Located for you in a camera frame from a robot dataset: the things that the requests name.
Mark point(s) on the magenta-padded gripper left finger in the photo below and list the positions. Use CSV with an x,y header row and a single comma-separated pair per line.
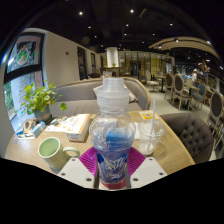
x,y
76,170

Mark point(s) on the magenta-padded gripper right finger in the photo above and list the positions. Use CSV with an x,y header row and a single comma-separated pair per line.
x,y
148,170

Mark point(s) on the clear blue-labelled water bottle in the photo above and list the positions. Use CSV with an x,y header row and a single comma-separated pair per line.
x,y
112,133

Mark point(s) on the light green mug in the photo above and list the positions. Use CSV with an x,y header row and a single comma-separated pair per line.
x,y
51,153

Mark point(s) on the clear plastic cup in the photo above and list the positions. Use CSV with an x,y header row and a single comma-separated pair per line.
x,y
148,140

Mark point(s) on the white cardboard box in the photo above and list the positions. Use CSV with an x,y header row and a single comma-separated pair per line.
x,y
80,131

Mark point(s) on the dark grey tufted chair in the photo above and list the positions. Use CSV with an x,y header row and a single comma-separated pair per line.
x,y
188,133

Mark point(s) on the yellow table card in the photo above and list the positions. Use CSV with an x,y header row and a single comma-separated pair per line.
x,y
149,115

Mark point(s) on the light blue tissue pack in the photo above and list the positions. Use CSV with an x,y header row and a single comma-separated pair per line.
x,y
39,129

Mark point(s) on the clear drinking straw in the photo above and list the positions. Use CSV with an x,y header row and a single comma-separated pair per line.
x,y
152,110

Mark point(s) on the small wooden table stand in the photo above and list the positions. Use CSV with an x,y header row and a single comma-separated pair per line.
x,y
29,126

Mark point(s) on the grey curved sofa bench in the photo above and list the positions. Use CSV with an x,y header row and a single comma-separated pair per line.
x,y
76,95

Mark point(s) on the green potted plant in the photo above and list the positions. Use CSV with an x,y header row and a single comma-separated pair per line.
x,y
38,98

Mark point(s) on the group of dining chairs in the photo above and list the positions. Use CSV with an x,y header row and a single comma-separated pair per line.
x,y
178,86

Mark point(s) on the person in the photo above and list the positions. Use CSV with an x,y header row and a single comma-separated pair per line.
x,y
194,76

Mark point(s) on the group of ceiling lights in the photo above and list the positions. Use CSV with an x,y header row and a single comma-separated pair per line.
x,y
80,13

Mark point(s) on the framed wall picture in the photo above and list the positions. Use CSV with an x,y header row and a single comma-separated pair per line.
x,y
25,53

